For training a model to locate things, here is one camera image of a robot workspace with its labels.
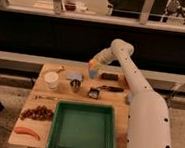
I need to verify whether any wooden spoon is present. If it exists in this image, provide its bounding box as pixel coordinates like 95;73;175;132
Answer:
45;66;64;74

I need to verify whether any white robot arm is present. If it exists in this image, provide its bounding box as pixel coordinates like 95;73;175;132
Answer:
88;39;172;148

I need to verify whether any black office chair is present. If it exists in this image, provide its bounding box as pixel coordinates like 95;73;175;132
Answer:
162;0;185;24

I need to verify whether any black handled tool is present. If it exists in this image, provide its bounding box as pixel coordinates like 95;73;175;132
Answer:
97;86;124;93

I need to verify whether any metal cup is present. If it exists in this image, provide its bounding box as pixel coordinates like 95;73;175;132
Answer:
70;79;81;93

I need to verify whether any bunch of dark grapes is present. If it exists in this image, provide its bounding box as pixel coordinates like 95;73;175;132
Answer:
21;105;53;121

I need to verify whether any white plastic cup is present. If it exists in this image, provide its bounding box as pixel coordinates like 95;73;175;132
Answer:
44;71;59;89

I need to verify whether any green plastic tray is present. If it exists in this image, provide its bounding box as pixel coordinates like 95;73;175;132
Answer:
45;101;116;148

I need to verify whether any grey blue sponge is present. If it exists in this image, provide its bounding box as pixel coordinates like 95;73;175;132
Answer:
65;72;83;81

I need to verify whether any small black square box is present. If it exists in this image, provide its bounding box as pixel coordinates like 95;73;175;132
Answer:
88;88;100;99

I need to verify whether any black rectangular block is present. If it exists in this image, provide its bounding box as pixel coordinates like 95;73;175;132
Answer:
101;73;119;81

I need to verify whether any orange carrot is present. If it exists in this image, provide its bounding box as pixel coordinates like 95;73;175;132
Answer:
13;126;40;141

